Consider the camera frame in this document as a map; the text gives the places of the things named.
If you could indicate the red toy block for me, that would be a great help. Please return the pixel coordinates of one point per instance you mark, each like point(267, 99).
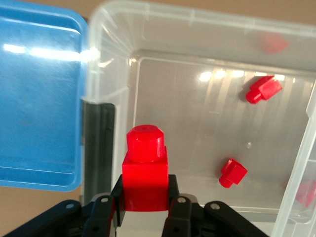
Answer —
point(265, 89)
point(145, 168)
point(234, 172)
point(304, 193)

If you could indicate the clear plastic storage box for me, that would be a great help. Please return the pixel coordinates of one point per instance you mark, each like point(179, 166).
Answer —
point(187, 118)

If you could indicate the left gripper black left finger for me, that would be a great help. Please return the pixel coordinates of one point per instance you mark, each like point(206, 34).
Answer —
point(98, 217)

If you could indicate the clear ribbed plastic lid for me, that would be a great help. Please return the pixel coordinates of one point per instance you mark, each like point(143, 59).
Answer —
point(296, 172)

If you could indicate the blue plastic tray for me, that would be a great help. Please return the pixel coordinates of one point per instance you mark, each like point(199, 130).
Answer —
point(39, 98)

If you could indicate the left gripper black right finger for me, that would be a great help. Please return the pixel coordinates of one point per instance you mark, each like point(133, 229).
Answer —
point(182, 217)

